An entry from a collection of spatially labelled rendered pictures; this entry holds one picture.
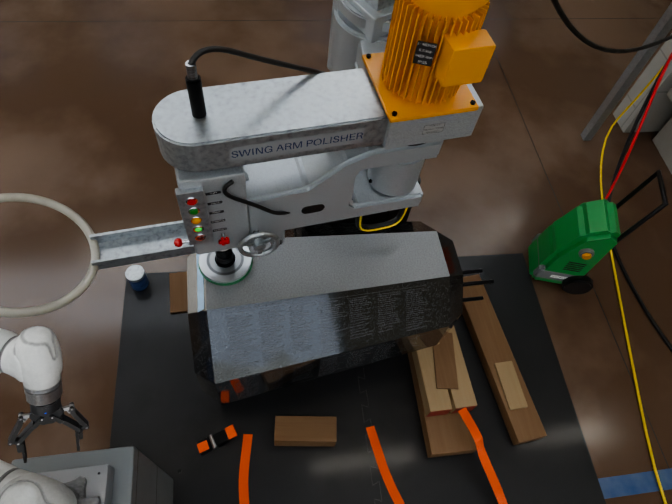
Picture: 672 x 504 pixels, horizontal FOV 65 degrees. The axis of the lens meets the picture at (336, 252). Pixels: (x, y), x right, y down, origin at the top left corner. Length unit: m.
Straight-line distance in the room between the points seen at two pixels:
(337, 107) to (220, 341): 1.11
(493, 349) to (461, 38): 1.98
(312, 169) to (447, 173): 2.09
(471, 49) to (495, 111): 2.87
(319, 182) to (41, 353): 0.94
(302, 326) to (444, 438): 1.00
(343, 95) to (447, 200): 2.09
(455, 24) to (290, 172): 0.71
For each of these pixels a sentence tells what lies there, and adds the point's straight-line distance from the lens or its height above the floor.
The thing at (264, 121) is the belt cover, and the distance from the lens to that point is 1.55.
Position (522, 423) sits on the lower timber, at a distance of 3.01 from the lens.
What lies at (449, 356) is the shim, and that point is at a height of 0.22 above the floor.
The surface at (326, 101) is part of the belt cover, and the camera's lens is 1.62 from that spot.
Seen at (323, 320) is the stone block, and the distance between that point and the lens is 2.26.
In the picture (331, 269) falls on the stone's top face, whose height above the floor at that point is 0.80.
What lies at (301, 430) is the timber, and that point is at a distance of 2.71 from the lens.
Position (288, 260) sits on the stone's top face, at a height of 0.80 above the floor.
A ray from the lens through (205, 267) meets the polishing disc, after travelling 2.22.
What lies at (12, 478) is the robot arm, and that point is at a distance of 1.86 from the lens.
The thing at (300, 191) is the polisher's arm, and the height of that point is 1.37.
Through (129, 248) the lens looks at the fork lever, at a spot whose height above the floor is 1.06.
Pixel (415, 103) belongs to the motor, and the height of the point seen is 1.71.
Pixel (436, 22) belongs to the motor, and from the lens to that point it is 1.47.
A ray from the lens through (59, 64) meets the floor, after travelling 4.56.
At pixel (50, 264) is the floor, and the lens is 3.45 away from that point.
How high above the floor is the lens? 2.78
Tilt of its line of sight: 59 degrees down
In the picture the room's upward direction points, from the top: 10 degrees clockwise
